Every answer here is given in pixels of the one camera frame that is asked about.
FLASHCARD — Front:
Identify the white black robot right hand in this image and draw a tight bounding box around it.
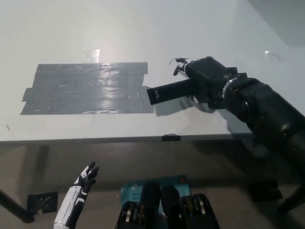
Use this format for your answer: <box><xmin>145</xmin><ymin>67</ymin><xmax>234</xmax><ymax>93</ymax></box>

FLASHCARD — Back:
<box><xmin>173</xmin><ymin>56</ymin><xmax>239</xmax><ymax>109</ymax></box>

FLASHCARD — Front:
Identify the clear tape piece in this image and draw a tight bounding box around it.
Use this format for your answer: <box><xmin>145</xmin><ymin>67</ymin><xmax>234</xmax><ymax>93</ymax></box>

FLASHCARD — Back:
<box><xmin>83</xmin><ymin>48</ymin><xmax>101</xmax><ymax>63</ymax></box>

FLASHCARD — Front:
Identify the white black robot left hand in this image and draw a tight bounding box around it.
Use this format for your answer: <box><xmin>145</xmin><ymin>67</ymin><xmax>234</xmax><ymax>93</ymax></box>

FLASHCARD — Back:
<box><xmin>53</xmin><ymin>161</ymin><xmax>100</xmax><ymax>227</ymax></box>

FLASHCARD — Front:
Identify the black floor tape piece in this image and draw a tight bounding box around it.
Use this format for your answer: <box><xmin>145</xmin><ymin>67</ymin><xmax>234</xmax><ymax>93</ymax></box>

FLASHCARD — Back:
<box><xmin>27</xmin><ymin>190</ymin><xmax>59</xmax><ymax>214</ymax></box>
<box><xmin>249</xmin><ymin>181</ymin><xmax>284</xmax><ymax>203</ymax></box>

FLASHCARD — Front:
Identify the teal printed box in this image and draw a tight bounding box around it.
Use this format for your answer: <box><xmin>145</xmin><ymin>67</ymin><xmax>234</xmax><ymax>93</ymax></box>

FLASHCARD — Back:
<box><xmin>120</xmin><ymin>175</ymin><xmax>191</xmax><ymax>213</ymax></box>

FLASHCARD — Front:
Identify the black table leg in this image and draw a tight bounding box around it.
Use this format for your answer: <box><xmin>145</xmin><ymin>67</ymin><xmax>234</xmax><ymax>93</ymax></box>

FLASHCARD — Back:
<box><xmin>277</xmin><ymin>182</ymin><xmax>305</xmax><ymax>215</ymax></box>
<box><xmin>0</xmin><ymin>188</ymin><xmax>36</xmax><ymax>224</ymax></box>

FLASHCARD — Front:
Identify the black stapler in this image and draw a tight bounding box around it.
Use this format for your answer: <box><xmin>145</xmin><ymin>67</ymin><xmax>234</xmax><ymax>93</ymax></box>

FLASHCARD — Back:
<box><xmin>146</xmin><ymin>78</ymin><xmax>208</xmax><ymax>106</ymax></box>

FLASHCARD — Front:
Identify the grey duct tape patch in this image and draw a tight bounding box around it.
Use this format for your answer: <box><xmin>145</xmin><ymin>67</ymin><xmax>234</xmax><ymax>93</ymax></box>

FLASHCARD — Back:
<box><xmin>19</xmin><ymin>62</ymin><xmax>155</xmax><ymax>116</ymax></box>

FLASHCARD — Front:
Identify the black ribbed robot torso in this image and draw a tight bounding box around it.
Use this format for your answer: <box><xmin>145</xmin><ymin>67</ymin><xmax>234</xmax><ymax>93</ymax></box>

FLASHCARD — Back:
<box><xmin>115</xmin><ymin>180</ymin><xmax>220</xmax><ymax>229</ymax></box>

